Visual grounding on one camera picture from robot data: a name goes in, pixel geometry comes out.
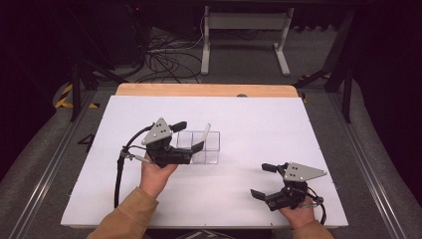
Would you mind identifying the right hand-held gripper cable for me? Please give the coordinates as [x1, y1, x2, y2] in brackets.
[306, 186, 328, 226]

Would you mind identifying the black metal stand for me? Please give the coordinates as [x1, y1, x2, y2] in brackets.
[63, 3, 129, 123]
[292, 6, 355, 124]

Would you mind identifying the clear plastic organizer box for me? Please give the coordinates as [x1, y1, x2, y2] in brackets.
[175, 129, 222, 166]

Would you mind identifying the person's right hand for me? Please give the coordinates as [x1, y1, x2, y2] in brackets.
[278, 198, 318, 231]

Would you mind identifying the wooden table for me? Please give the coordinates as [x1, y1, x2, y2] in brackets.
[114, 83, 300, 99]

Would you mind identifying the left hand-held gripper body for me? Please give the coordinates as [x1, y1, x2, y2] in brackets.
[140, 117, 195, 169]

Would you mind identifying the white stick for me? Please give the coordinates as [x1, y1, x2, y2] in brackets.
[200, 122, 212, 144]

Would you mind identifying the left hand-held gripper cable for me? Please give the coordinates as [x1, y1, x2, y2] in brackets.
[112, 123, 156, 210]

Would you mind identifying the bundle of black floor cables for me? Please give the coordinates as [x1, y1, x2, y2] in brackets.
[132, 24, 205, 85]

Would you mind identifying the dark computer case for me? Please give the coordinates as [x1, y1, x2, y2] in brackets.
[99, 3, 151, 68]

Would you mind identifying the hand-held gripper cable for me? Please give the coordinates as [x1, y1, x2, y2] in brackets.
[112, 123, 156, 210]
[306, 186, 328, 226]

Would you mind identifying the white board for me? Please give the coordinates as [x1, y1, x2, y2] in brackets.
[60, 95, 349, 230]

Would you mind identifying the white metal desk frame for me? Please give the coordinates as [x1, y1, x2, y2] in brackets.
[200, 5, 296, 78]

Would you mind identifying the aluminium floor rail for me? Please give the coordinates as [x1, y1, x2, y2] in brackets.
[7, 89, 98, 239]
[326, 93, 408, 239]

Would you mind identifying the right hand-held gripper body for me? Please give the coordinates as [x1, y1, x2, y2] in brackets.
[264, 161, 328, 212]

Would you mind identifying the person's left hand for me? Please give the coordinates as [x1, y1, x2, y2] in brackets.
[138, 160, 180, 200]

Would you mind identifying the yellow black hazard tape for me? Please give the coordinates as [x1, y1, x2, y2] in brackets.
[54, 83, 101, 110]

